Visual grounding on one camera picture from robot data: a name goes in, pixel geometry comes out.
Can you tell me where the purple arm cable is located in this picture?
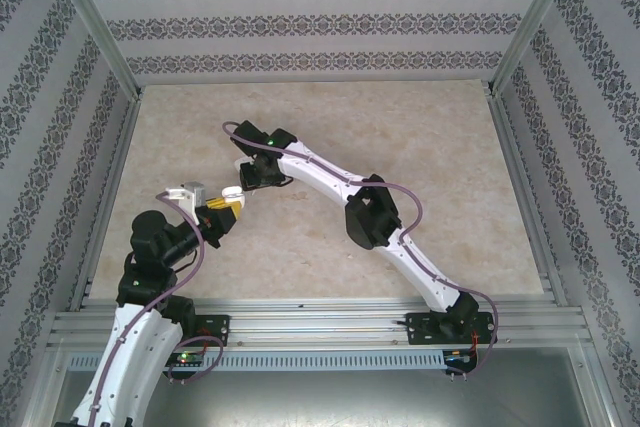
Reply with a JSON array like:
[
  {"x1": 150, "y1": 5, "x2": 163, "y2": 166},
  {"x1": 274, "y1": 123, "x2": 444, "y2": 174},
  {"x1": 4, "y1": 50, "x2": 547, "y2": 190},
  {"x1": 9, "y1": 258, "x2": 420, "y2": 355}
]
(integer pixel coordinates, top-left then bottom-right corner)
[
  {"x1": 88, "y1": 190, "x2": 225, "y2": 427},
  {"x1": 222, "y1": 120, "x2": 500, "y2": 381}
]

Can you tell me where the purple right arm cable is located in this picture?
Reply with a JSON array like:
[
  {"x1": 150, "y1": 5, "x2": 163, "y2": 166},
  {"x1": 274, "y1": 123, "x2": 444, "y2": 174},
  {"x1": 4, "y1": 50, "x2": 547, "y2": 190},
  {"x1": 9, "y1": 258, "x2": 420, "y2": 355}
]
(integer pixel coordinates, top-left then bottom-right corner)
[{"x1": 222, "y1": 120, "x2": 500, "y2": 381}]

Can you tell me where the aluminium table side rail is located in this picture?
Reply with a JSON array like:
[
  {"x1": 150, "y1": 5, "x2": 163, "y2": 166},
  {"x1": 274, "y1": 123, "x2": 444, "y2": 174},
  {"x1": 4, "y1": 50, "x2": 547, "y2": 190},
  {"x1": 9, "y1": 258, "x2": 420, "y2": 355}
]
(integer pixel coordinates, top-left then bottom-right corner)
[
  {"x1": 68, "y1": 91, "x2": 146, "y2": 312},
  {"x1": 487, "y1": 91, "x2": 571, "y2": 306}
]

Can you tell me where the grey metal sheet panel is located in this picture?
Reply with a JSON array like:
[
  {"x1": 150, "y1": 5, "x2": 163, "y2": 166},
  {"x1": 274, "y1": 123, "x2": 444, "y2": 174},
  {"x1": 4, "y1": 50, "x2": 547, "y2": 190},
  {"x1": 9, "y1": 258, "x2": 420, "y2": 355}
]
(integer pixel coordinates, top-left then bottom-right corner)
[{"x1": 47, "y1": 369, "x2": 609, "y2": 427}]

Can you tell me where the aluminium frame corner post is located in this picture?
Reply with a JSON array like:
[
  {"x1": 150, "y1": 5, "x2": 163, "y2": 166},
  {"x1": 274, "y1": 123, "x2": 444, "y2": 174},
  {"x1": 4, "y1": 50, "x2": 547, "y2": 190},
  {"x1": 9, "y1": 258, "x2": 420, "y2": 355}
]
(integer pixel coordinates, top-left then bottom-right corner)
[
  {"x1": 37, "y1": 0, "x2": 144, "y2": 101},
  {"x1": 484, "y1": 0, "x2": 586, "y2": 98}
]

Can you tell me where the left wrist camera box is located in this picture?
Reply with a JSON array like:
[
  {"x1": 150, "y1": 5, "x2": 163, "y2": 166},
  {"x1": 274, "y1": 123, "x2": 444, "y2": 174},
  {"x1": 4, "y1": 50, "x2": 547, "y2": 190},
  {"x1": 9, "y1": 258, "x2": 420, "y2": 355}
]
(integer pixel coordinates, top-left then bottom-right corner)
[{"x1": 163, "y1": 180, "x2": 207, "y2": 216}]

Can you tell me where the aluminium mounting rail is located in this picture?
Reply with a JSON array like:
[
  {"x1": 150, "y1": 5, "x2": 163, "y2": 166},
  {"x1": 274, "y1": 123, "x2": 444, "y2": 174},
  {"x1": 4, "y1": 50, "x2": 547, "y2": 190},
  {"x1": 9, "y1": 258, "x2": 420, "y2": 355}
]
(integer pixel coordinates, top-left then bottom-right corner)
[{"x1": 49, "y1": 296, "x2": 586, "y2": 351}]

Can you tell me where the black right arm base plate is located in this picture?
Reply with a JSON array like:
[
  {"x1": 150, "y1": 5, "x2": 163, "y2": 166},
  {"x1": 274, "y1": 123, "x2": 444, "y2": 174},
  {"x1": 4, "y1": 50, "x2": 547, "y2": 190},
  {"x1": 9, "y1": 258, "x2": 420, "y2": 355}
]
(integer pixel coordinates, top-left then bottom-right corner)
[{"x1": 405, "y1": 311, "x2": 499, "y2": 347}]

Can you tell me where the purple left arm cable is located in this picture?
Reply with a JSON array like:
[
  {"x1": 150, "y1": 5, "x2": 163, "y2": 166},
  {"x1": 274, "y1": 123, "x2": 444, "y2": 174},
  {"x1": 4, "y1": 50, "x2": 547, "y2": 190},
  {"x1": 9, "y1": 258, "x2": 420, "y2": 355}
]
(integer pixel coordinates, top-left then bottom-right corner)
[{"x1": 88, "y1": 190, "x2": 225, "y2": 427}]

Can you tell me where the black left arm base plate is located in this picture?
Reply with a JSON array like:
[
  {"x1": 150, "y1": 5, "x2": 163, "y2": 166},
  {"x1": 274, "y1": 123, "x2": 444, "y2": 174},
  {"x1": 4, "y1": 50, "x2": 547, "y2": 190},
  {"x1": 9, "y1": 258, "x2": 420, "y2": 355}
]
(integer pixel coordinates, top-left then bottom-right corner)
[{"x1": 174, "y1": 314, "x2": 232, "y2": 348}]

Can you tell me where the grey slotted cable duct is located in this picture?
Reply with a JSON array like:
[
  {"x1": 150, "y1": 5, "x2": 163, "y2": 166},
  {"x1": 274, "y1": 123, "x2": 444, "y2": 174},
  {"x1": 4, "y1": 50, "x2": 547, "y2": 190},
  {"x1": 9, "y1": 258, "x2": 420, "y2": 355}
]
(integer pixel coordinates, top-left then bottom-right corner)
[{"x1": 67, "y1": 350, "x2": 446, "y2": 372}]

